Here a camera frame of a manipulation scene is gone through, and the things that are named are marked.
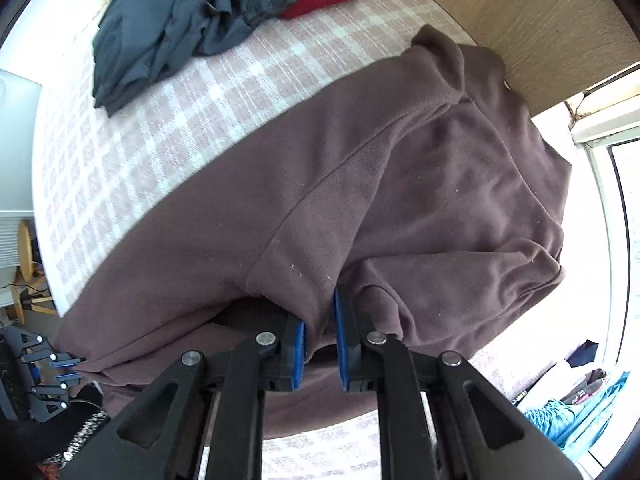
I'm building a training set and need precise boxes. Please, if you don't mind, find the folded teal garment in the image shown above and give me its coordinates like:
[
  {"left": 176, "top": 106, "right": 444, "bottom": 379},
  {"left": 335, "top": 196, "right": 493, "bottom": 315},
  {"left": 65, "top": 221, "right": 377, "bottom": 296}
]
[{"left": 524, "top": 372, "right": 629, "bottom": 462}]

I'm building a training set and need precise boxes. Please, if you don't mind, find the pink plaid table cloth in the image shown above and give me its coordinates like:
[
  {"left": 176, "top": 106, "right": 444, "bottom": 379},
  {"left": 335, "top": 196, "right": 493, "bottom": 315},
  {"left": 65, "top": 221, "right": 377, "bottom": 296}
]
[{"left": 34, "top": 0, "right": 481, "bottom": 478}]

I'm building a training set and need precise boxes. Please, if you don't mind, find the brown fleece garment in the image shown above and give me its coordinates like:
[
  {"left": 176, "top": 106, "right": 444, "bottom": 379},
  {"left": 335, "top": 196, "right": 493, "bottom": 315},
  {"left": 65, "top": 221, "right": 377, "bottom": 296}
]
[{"left": 55, "top": 26, "right": 572, "bottom": 438}]

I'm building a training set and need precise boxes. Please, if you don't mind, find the wooden stool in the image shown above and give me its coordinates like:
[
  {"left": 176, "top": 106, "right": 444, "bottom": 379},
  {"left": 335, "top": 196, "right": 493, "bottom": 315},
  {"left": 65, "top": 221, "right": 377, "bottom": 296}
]
[{"left": 10, "top": 220, "right": 58, "bottom": 325}]

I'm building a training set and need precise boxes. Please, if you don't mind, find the person's black tweed torso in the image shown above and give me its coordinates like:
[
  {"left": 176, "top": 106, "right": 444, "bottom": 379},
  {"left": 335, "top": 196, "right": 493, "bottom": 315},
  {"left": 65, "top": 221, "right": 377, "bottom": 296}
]
[{"left": 1, "top": 385, "right": 110, "bottom": 479}]

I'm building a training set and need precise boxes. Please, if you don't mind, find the dark blue-grey garment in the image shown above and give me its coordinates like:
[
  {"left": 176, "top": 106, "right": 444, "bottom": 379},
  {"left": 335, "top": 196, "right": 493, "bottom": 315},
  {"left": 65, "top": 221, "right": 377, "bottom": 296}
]
[{"left": 92, "top": 0, "right": 297, "bottom": 115}]

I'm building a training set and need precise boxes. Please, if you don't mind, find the large plywood board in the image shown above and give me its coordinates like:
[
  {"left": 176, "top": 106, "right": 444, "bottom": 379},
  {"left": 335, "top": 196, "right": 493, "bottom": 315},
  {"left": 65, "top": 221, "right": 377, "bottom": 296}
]
[{"left": 434, "top": 0, "right": 639, "bottom": 114}]

